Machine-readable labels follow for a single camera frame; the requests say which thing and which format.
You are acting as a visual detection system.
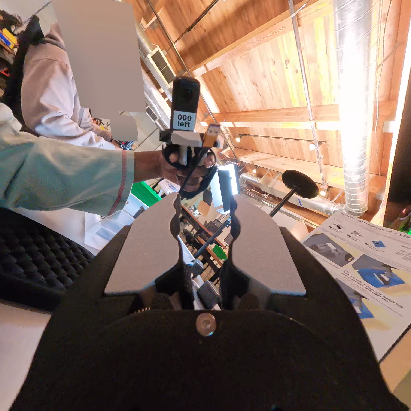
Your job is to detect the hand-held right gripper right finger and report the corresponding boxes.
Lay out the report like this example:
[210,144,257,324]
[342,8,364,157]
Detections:
[222,194,307,296]

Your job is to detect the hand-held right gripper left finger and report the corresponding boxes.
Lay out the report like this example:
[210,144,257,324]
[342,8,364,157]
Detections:
[104,192,185,296]

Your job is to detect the black cable with plug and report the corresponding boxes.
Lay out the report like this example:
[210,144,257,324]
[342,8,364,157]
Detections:
[178,124,222,197]

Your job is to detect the person's left hand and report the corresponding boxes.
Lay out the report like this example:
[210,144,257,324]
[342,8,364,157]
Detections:
[159,150,216,193]

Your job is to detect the white air vent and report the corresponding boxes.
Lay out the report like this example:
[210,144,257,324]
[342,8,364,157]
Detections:
[147,46,176,85]

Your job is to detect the large clear plastic bin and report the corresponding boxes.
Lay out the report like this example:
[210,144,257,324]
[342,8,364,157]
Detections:
[84,208,136,255]

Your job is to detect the green plastic bin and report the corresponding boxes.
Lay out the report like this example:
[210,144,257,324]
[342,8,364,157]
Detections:
[130,181,162,202]

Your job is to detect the black charging case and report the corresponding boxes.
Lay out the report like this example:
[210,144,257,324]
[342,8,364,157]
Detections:
[197,280,221,309]

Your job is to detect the black microphone on boom pole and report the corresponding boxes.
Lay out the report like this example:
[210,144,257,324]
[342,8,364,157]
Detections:
[193,170,319,259]

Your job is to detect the printed instruction poster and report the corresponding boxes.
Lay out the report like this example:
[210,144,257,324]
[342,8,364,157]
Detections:
[302,212,411,361]

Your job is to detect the black quilted pad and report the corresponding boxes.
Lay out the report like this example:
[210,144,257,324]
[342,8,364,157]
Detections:
[0,207,94,311]

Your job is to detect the silver air duct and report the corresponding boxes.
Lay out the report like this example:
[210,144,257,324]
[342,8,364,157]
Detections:
[239,0,378,217]

